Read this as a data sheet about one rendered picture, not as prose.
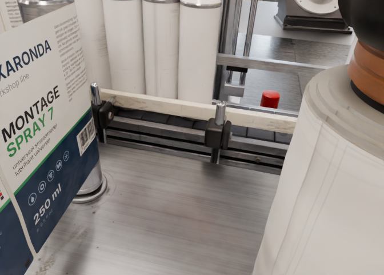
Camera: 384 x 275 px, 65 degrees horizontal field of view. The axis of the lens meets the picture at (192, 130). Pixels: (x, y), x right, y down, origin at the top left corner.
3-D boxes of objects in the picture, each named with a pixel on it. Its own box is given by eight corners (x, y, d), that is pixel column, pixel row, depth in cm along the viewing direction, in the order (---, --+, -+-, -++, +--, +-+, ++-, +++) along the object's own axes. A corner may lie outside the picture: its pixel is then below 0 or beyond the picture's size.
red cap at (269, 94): (271, 114, 56) (275, 99, 55) (256, 108, 58) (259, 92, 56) (280, 108, 59) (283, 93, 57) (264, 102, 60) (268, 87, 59)
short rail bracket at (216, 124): (199, 183, 40) (206, 105, 33) (204, 169, 43) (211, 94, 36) (223, 188, 40) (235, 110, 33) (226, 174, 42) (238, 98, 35)
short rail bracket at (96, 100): (91, 162, 43) (76, 86, 36) (110, 138, 48) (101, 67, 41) (112, 166, 42) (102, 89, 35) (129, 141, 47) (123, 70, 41)
